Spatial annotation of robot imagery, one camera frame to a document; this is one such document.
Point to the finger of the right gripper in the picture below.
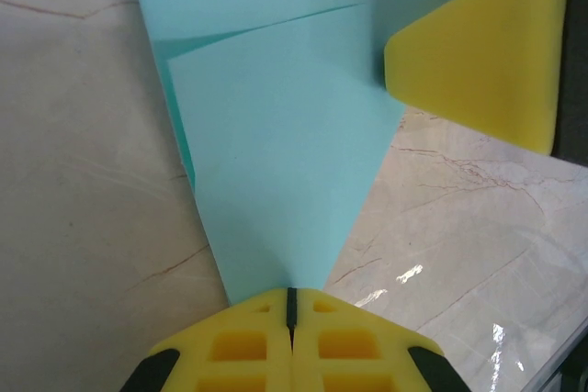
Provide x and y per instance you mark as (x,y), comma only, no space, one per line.
(487,57)

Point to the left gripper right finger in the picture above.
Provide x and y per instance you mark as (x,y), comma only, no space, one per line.
(349,350)

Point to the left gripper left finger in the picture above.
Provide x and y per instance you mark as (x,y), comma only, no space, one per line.
(239,350)

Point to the light blue paper sheet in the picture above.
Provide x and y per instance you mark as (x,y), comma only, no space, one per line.
(275,135)

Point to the long aluminium base rail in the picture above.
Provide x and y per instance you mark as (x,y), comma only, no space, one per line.
(569,364)

